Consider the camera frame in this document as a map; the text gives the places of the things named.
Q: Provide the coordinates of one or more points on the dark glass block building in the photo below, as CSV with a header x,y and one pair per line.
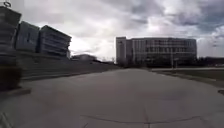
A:
x,y
27,37

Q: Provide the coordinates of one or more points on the grass lawn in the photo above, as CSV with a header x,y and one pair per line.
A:
x,y
200,74

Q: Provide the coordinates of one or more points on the wide concrete steps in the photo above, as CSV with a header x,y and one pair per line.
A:
x,y
60,68

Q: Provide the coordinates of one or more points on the grey concrete slab plaza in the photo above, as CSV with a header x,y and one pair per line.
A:
x,y
126,96

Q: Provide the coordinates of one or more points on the wide pale building with tower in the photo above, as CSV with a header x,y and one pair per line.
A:
x,y
156,50

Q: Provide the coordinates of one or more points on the low distant building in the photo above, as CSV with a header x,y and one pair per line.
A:
x,y
83,57

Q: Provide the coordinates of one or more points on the distant line of trees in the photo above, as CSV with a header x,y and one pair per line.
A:
x,y
211,61

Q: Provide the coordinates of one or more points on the dark tiered building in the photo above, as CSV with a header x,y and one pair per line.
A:
x,y
7,33

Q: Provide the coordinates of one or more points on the grey layered block building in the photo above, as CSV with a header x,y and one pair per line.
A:
x,y
54,43

